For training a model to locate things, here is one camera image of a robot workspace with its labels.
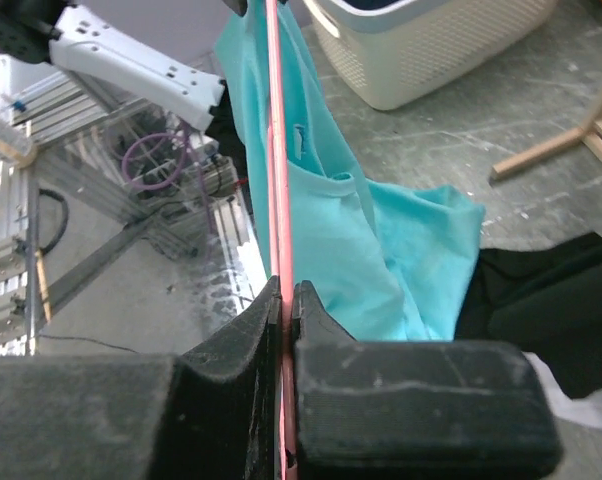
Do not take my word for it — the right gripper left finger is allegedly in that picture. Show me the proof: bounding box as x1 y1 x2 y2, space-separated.
0 279 280 479

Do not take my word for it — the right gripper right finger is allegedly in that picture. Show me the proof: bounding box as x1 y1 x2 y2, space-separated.
292 281 563 479

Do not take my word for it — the teal t shirt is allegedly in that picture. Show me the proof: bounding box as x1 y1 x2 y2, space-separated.
213 0 487 342

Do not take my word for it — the pink wire hanger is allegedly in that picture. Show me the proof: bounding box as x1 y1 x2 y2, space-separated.
265 1 298 479

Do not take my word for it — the black t shirt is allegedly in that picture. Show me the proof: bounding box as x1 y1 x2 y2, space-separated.
455 232 602 399

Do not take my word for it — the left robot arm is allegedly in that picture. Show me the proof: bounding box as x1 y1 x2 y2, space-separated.
0 1 225 131

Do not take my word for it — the white t shirt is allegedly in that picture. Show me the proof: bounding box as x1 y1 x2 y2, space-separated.
526 354 602 430

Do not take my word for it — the cream plastic laundry basket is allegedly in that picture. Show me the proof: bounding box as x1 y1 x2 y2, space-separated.
305 0 556 111

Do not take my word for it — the wooden clothes rack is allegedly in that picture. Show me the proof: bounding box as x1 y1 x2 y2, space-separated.
489 88 602 182

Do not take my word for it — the aluminium rail base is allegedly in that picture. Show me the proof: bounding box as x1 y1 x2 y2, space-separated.
0 59 260 356

